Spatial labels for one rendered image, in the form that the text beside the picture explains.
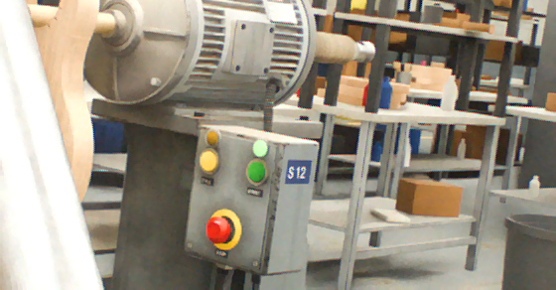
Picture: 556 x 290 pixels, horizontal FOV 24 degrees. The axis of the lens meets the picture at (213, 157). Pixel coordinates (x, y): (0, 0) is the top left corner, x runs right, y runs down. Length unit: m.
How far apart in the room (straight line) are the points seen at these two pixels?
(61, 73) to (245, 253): 0.38
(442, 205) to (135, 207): 5.41
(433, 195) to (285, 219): 5.66
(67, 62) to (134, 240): 0.47
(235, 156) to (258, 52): 0.28
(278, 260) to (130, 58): 0.41
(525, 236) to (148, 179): 2.48
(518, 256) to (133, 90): 2.70
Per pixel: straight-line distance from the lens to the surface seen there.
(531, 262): 4.59
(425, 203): 7.57
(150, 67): 2.09
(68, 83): 1.97
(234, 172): 1.96
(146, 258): 2.30
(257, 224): 1.94
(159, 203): 2.28
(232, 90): 2.24
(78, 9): 1.95
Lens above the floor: 1.29
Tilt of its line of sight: 6 degrees down
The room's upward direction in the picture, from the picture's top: 8 degrees clockwise
